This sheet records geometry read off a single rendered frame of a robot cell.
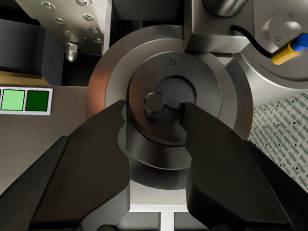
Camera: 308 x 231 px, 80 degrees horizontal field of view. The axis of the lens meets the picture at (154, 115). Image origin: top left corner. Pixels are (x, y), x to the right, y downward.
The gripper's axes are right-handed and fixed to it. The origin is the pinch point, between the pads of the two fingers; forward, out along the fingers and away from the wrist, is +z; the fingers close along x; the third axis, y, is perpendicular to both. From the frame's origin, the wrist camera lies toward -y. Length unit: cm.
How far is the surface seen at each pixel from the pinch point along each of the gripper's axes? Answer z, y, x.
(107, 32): 8.3, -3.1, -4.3
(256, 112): 17.4, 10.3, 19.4
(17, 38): 142, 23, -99
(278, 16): 9.7, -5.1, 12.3
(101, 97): 3.8, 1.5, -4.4
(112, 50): 6.5, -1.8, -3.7
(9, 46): 137, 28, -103
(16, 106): 31.7, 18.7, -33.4
